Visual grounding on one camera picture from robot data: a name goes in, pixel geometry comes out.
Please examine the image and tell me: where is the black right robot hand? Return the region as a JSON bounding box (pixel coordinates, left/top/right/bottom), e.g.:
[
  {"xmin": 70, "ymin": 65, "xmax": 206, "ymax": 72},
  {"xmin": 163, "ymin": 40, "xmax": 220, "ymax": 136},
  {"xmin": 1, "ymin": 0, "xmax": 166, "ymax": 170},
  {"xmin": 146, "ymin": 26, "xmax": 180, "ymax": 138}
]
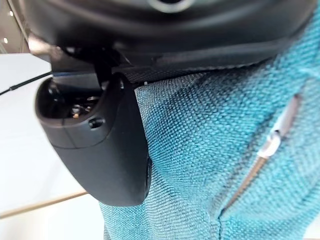
[{"xmin": 6, "ymin": 0, "xmax": 319, "ymax": 207}]

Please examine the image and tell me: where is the thin black cable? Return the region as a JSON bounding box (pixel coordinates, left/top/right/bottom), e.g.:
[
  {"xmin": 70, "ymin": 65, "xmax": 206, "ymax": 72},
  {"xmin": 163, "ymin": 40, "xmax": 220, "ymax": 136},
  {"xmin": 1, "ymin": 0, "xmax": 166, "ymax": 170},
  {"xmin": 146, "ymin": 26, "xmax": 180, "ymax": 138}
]
[{"xmin": 0, "ymin": 71, "xmax": 54, "ymax": 96}]

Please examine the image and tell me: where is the tan wooden trim strip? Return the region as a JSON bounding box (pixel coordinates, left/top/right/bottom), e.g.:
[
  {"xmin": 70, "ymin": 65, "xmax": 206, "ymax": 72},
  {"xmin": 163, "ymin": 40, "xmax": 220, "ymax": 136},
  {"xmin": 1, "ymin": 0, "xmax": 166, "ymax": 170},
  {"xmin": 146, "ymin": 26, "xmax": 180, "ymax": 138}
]
[{"xmin": 0, "ymin": 189, "xmax": 88, "ymax": 219}]

